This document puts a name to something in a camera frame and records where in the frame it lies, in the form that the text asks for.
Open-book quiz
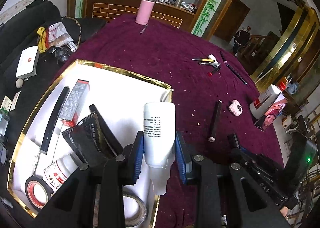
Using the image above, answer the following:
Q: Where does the smartphone with lit screen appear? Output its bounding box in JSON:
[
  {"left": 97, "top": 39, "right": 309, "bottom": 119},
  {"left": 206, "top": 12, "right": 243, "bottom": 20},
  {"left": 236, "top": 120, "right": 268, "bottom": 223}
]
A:
[{"left": 254, "top": 93, "right": 287, "bottom": 131}]

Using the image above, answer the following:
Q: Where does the gold-edged white cardboard box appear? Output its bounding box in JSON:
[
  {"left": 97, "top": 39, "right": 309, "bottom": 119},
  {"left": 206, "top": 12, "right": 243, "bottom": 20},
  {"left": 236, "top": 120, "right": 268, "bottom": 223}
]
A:
[{"left": 6, "top": 59, "right": 175, "bottom": 228}]

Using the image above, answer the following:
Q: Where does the black marker white cap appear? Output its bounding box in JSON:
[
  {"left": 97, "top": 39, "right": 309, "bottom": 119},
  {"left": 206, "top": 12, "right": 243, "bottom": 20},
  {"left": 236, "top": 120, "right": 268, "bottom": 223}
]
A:
[{"left": 208, "top": 100, "right": 222, "bottom": 143}]

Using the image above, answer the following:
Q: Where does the white pill bottle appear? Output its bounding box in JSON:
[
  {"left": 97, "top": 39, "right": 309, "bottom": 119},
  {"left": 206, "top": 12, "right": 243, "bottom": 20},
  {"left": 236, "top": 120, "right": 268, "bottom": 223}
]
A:
[{"left": 44, "top": 154, "right": 78, "bottom": 192}]

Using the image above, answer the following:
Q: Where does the long black pen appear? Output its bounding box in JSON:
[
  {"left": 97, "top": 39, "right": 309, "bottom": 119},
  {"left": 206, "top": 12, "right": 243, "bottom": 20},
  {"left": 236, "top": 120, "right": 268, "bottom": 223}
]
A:
[{"left": 219, "top": 50, "right": 249, "bottom": 86}]

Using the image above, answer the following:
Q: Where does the black tape roll red core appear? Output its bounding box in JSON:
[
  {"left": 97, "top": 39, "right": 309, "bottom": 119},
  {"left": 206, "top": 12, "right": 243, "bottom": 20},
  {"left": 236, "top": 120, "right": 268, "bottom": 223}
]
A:
[{"left": 25, "top": 176, "right": 54, "bottom": 212}]

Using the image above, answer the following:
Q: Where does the black leather sofa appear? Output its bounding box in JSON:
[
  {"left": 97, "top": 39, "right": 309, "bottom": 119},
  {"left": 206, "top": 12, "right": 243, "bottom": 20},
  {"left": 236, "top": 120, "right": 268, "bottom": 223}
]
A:
[{"left": 1, "top": 0, "right": 106, "bottom": 227}]

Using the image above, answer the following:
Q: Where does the black gold lipstick tube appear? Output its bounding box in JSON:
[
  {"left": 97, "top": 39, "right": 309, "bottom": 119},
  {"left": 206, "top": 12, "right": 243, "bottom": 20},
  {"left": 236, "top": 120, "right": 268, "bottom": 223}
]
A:
[{"left": 89, "top": 104, "right": 124, "bottom": 155}]

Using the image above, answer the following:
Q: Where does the yellow black pen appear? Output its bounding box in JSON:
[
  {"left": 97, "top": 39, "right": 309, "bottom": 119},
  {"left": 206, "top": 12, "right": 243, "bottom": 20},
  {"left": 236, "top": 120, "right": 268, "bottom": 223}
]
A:
[{"left": 191, "top": 58, "right": 215, "bottom": 63}]

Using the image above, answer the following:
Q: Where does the white plastic bag red print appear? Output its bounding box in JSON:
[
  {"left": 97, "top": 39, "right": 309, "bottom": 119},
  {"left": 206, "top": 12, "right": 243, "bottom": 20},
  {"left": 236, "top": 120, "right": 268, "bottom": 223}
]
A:
[{"left": 48, "top": 22, "right": 73, "bottom": 47}]

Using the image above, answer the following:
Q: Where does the white box red logo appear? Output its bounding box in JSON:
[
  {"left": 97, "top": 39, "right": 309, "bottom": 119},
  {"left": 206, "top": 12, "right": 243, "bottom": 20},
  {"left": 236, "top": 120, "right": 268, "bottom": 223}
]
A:
[{"left": 16, "top": 46, "right": 40, "bottom": 79}]

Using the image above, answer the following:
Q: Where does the thick black marker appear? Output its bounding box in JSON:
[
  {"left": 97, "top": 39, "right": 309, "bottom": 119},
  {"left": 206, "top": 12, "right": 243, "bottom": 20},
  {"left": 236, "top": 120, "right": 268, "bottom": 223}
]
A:
[{"left": 40, "top": 86, "right": 70, "bottom": 155}]

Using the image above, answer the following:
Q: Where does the black tape roll white core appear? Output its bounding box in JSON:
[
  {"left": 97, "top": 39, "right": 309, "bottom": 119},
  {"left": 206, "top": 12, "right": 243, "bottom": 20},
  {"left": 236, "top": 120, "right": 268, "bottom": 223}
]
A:
[{"left": 123, "top": 191, "right": 148, "bottom": 227}]

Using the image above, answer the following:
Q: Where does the person right hand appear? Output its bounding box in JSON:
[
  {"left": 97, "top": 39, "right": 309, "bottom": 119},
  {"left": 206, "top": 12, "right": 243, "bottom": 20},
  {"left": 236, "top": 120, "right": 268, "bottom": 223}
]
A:
[{"left": 280, "top": 206, "right": 289, "bottom": 220}]

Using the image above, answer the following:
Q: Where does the white powder puff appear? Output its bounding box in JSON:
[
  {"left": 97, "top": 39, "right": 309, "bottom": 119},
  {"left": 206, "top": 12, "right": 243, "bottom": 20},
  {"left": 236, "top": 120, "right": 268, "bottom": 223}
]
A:
[{"left": 228, "top": 100, "right": 243, "bottom": 116}]

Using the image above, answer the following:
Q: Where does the black foil snack packet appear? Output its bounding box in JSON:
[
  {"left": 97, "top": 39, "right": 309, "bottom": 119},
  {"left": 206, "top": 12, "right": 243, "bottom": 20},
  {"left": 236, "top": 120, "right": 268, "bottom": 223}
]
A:
[{"left": 62, "top": 113, "right": 115, "bottom": 167}]

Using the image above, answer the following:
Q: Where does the small beige ball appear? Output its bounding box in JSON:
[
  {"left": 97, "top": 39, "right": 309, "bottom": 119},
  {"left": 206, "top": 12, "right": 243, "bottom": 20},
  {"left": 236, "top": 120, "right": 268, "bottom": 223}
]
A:
[{"left": 16, "top": 78, "right": 24, "bottom": 89}]

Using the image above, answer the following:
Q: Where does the long silver red box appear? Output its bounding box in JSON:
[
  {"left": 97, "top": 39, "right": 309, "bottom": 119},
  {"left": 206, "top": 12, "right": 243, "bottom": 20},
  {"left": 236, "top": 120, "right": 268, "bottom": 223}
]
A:
[{"left": 59, "top": 80, "right": 90, "bottom": 127}]

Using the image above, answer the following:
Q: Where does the wooden cabinet counter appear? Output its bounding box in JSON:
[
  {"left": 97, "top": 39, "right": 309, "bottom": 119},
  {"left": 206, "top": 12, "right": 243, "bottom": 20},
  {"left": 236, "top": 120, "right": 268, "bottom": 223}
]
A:
[{"left": 85, "top": 0, "right": 196, "bottom": 29}]

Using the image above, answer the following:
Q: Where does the white spray bottle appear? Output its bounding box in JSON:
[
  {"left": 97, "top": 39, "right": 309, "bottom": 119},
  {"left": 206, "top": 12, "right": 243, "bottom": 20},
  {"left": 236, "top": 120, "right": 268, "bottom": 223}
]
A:
[{"left": 143, "top": 102, "right": 176, "bottom": 195}]

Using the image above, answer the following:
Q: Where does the yellow cloth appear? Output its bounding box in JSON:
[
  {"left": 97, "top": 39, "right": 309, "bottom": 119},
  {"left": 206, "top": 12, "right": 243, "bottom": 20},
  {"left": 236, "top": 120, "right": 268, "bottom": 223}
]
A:
[{"left": 37, "top": 27, "right": 47, "bottom": 53}]

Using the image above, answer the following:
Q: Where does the white jug red cap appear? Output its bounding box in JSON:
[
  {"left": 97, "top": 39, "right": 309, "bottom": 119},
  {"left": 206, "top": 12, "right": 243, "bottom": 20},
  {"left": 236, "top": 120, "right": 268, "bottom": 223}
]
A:
[{"left": 249, "top": 82, "right": 286, "bottom": 119}]

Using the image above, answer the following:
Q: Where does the pink thermos bottle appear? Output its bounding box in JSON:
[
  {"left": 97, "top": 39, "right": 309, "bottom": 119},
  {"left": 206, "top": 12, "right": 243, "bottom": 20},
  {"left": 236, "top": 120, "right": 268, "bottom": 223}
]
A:
[{"left": 136, "top": 0, "right": 155, "bottom": 25}]

